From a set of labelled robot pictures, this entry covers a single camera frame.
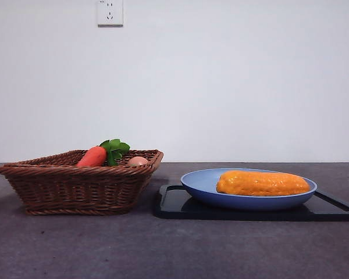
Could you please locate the blue round plate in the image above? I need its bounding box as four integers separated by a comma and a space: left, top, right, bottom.
180, 168, 318, 212

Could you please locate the yellow corn cob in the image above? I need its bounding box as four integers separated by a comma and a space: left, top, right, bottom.
216, 170, 309, 197

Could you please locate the brown wicker basket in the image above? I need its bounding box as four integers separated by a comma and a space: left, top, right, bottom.
0, 149, 165, 216

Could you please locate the brown egg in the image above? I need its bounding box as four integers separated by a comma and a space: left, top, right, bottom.
127, 156, 149, 167

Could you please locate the black glass tray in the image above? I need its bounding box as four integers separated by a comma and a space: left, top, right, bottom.
153, 183, 349, 222

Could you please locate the orange carrot with green leaves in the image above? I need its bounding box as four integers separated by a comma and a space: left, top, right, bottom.
76, 138, 131, 168

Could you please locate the white wall socket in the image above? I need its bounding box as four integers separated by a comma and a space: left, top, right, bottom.
97, 0, 124, 28

